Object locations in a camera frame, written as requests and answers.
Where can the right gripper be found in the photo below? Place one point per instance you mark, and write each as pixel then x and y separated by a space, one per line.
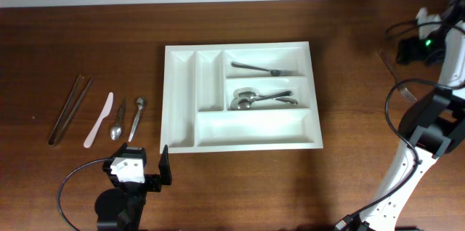
pixel 414 53

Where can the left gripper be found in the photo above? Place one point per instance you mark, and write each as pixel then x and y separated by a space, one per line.
pixel 155 180

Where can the small steel teaspoon dark handle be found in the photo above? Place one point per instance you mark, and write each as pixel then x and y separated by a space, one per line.
pixel 117 128

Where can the steel fork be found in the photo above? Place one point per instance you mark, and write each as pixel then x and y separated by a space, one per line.
pixel 272 72
pixel 403 90

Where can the small steel teaspoon silver handle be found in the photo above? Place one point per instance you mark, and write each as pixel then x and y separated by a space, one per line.
pixel 141 104

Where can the large steel spoon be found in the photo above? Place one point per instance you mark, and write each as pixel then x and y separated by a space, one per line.
pixel 251 94
pixel 245 100

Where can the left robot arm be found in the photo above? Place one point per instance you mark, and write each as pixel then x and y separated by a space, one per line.
pixel 121 207

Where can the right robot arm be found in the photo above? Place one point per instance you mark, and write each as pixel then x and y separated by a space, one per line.
pixel 434 124

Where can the pink plastic knife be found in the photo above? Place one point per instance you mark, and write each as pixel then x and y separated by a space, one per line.
pixel 88 142

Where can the white plastic cutlery tray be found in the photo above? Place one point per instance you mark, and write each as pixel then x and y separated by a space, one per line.
pixel 198 87

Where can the metal tongs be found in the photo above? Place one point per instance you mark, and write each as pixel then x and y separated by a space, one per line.
pixel 68 111

